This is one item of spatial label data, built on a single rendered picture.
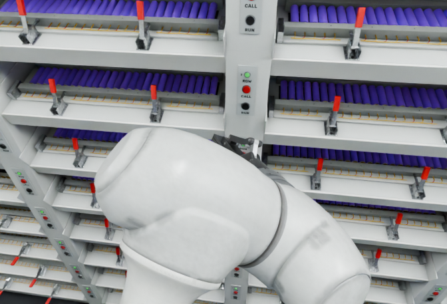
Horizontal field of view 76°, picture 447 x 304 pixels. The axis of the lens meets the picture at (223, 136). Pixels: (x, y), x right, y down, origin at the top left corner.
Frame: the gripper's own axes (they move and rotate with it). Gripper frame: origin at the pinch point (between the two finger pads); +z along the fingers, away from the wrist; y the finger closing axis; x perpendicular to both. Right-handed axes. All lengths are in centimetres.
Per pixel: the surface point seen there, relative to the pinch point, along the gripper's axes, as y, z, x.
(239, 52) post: 19.3, 0.1, 4.9
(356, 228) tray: -13, 2, -55
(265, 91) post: 14.4, -0.1, -4.0
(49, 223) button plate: -62, 44, 30
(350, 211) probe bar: -9, 5, -53
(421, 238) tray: -7, -6, -71
